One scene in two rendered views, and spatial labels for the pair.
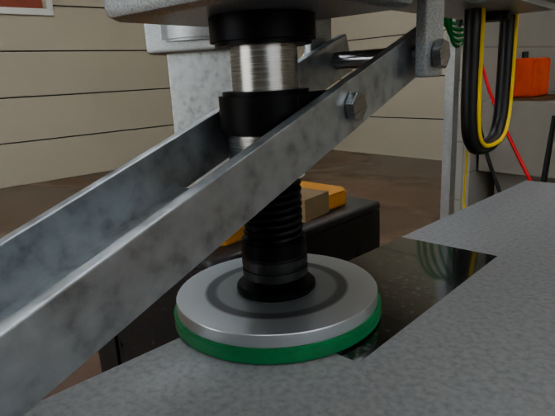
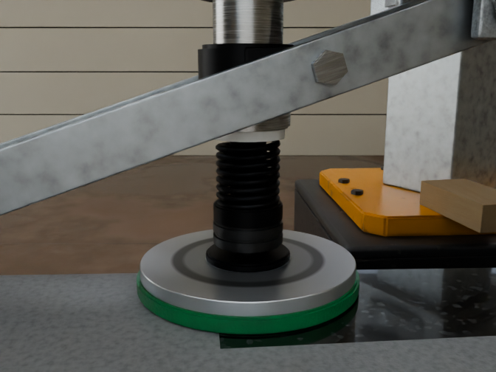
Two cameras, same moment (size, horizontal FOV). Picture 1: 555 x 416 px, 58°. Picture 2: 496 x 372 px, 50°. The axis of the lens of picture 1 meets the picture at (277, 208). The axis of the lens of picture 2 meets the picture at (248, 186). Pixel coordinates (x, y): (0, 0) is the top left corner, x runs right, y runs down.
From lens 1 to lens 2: 0.35 m
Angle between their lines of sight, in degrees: 40
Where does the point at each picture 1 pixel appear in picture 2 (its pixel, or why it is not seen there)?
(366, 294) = (302, 291)
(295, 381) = (150, 336)
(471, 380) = not seen: outside the picture
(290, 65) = (252, 18)
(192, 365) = (117, 293)
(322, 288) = (277, 272)
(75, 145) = not seen: hidden behind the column
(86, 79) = not seen: hidden behind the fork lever
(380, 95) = (394, 58)
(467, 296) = (457, 350)
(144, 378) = (80, 287)
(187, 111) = (401, 85)
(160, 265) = (28, 178)
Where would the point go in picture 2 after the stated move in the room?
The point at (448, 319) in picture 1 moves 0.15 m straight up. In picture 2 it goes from (384, 359) to (396, 160)
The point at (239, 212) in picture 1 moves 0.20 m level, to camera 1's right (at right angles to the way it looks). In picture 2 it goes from (127, 153) to (339, 190)
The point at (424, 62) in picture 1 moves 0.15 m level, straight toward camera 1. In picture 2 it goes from (479, 18) to (338, 7)
